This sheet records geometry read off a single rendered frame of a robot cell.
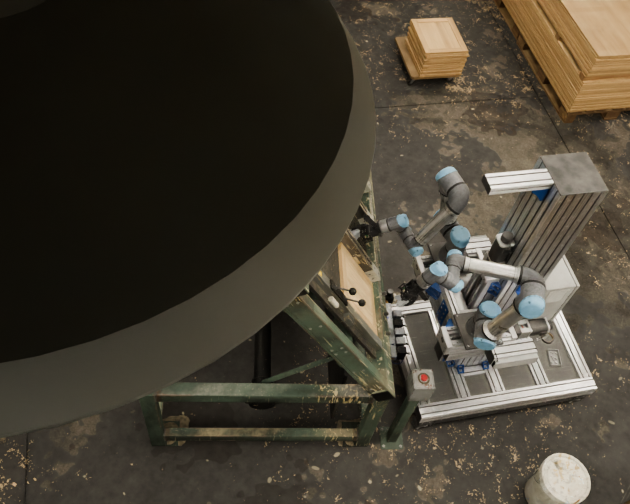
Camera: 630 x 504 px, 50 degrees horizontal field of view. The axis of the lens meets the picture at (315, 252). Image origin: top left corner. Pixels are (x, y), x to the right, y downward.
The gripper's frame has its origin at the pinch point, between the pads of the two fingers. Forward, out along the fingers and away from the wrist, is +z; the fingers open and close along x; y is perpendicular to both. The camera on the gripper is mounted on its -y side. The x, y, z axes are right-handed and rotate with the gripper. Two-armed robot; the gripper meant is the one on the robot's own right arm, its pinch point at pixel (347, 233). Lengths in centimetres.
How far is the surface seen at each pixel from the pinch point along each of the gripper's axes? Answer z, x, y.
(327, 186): -95, -258, 199
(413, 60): -26, 141, -292
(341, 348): 0, -19, 81
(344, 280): 0.1, -9.0, 36.6
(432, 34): -50, 126, -300
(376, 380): -2, 23, 81
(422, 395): -18, 54, 81
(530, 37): -135, 197, -330
